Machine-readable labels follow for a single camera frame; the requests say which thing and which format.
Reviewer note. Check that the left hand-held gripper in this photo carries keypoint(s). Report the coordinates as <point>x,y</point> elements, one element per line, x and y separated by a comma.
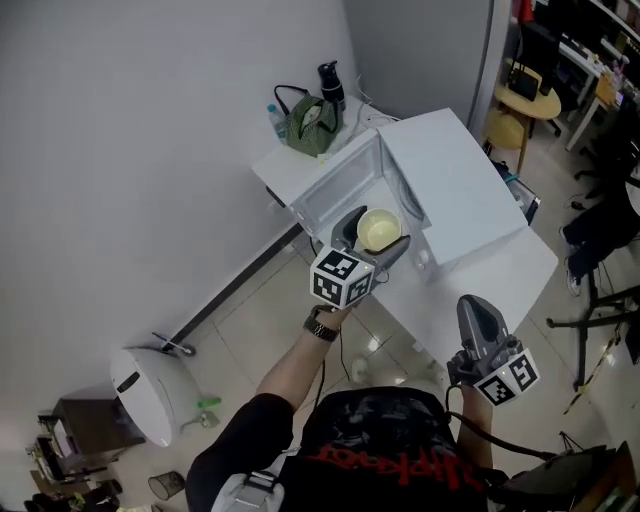
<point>342,280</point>

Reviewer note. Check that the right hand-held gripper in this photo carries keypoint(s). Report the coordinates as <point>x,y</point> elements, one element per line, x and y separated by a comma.
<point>505,377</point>

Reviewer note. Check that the pale yellow cup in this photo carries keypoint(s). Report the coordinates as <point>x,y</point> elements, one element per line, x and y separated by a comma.
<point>379,231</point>

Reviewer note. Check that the white microwave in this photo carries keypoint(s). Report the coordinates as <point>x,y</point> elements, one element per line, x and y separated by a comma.
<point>450,180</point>

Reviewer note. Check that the person's left forearm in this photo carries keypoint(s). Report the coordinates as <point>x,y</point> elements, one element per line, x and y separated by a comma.
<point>300,362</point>

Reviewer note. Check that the person's right forearm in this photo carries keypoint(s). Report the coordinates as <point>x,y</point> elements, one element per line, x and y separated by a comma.
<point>475,425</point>

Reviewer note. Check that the black wristwatch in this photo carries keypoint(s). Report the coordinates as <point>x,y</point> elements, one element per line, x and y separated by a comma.
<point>320,329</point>

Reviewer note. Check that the black floor stand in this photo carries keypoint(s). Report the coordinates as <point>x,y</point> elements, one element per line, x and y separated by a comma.
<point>592,320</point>

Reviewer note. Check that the yellow black striped tape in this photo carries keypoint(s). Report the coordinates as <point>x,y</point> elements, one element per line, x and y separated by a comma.
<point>595,367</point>

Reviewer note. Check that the green striped lunch bag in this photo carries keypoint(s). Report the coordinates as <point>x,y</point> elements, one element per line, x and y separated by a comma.
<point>310,127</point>

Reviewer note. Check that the teal black box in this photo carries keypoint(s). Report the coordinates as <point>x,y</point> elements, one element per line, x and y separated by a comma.
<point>522,192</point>

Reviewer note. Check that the clear plastic bottle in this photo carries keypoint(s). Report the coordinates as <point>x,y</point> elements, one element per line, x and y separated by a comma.
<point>276,122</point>

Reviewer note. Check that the black water bottle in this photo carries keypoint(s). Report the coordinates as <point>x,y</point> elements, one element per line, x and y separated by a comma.
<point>332,87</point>

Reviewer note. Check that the person's black shirt torso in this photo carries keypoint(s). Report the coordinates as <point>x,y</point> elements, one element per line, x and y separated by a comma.
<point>380,450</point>

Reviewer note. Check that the yellow stool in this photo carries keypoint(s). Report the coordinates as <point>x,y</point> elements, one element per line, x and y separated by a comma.
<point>504,129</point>

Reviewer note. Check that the large black bag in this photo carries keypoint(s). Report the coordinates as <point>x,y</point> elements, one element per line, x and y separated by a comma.
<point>560,480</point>

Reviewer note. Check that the round wooden table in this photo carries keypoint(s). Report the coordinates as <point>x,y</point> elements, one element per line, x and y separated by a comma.
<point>537,105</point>

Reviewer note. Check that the floor brush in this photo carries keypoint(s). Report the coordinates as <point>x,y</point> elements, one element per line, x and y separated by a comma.
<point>175,345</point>

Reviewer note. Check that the black office chair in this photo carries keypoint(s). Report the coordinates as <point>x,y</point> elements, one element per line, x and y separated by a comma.
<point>615,145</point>

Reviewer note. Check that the green spray bottle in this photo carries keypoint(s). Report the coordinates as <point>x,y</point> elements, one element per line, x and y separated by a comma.
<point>207,403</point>

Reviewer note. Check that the white desk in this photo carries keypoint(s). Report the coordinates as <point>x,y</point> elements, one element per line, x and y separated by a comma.
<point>582,67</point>

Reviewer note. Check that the white round lidded bin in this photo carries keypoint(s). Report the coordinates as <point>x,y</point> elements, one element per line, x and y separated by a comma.
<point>150,395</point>

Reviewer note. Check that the black mesh waste basket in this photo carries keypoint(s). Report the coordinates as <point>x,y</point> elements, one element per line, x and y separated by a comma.
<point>166,484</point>

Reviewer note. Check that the dark brown cabinet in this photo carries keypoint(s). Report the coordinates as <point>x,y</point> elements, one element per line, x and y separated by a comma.
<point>95,420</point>

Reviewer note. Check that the cluttered low shelf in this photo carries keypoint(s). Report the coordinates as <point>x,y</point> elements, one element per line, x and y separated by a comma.
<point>55,460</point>

